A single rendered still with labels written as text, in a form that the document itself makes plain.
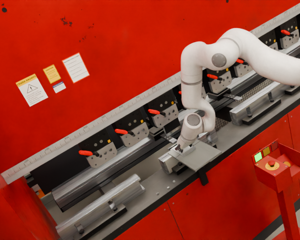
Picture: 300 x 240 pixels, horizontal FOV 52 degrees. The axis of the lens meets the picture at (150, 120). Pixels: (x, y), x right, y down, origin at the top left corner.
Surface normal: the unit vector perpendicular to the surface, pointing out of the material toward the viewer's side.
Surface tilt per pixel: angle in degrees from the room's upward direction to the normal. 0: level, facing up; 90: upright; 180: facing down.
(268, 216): 90
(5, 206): 90
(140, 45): 90
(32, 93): 90
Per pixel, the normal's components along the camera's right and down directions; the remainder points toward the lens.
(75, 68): 0.48, 0.25
